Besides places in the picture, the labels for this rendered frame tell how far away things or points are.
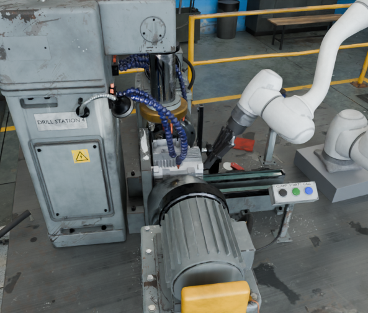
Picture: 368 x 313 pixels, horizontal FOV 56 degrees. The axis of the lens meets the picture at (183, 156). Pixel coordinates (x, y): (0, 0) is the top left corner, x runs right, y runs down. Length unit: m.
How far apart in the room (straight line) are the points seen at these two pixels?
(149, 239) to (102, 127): 0.39
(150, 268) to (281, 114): 0.63
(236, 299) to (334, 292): 0.79
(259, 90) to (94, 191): 0.68
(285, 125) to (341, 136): 0.62
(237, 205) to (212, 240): 0.83
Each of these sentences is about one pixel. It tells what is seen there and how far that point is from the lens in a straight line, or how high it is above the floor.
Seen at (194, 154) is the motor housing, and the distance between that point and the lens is 1.41.
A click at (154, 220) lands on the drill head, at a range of 1.13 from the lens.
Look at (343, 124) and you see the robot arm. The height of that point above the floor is 1.13.
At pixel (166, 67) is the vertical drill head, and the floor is 1.49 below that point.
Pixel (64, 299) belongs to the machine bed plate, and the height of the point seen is 0.80.
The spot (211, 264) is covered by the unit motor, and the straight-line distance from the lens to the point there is 0.73.
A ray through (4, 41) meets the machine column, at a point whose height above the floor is 1.63.
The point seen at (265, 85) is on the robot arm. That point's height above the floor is 1.44.
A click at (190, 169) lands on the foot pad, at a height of 1.07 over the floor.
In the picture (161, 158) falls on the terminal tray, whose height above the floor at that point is 1.12.
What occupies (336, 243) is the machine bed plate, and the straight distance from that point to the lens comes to 1.61.
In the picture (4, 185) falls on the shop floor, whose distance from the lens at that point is 3.31.
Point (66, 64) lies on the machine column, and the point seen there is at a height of 1.56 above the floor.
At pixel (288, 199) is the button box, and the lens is 1.35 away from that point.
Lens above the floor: 1.93
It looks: 36 degrees down
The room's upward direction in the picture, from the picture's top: 1 degrees clockwise
